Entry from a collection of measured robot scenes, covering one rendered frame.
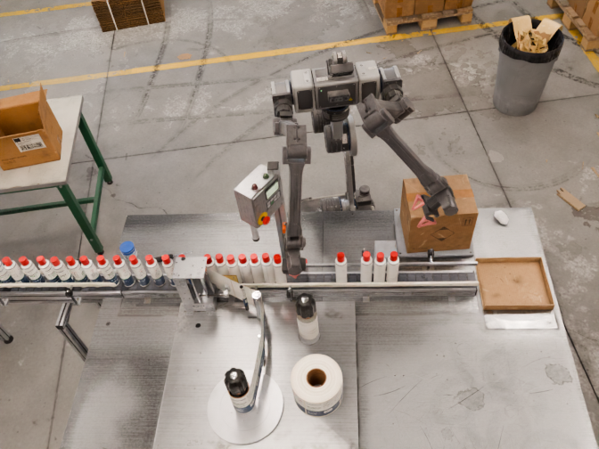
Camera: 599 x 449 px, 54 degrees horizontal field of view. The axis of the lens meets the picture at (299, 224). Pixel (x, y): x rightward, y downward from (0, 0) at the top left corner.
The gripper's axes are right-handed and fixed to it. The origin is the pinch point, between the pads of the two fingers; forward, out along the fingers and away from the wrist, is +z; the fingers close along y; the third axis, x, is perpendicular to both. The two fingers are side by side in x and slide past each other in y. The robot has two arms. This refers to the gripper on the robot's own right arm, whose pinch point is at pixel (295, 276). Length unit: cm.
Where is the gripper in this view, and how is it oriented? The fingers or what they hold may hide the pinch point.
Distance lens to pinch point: 257.3
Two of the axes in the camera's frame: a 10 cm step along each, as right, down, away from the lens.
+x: 0.3, -7.6, 6.5
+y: 10.0, -0.2, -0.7
